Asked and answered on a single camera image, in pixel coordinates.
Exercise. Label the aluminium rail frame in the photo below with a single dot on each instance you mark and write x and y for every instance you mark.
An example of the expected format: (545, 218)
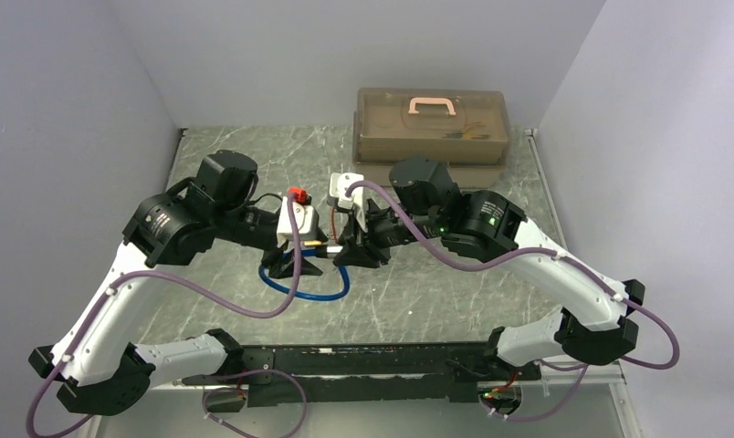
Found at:
(569, 400)

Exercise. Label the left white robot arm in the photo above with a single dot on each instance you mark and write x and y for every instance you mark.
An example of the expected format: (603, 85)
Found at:
(99, 370)

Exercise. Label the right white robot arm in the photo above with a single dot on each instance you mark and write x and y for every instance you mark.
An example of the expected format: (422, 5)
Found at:
(484, 229)

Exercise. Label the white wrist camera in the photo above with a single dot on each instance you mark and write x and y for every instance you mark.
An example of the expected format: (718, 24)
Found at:
(299, 220)
(342, 196)

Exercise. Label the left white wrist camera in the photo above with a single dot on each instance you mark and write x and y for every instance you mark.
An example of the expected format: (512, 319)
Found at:
(299, 220)

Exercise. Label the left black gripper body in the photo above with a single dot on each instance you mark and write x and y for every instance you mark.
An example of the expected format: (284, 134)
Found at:
(267, 240)

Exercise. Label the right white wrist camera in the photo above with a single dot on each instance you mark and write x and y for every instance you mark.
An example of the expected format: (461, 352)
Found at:
(342, 196)

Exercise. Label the brown plastic toolbox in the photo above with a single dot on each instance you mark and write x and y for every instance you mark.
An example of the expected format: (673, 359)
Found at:
(467, 130)

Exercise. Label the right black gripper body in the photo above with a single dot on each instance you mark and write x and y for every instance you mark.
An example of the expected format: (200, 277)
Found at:
(386, 228)

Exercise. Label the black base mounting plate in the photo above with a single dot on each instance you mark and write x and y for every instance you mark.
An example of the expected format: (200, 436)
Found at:
(456, 371)

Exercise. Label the red cable lock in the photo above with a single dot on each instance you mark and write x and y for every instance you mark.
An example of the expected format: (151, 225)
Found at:
(333, 229)

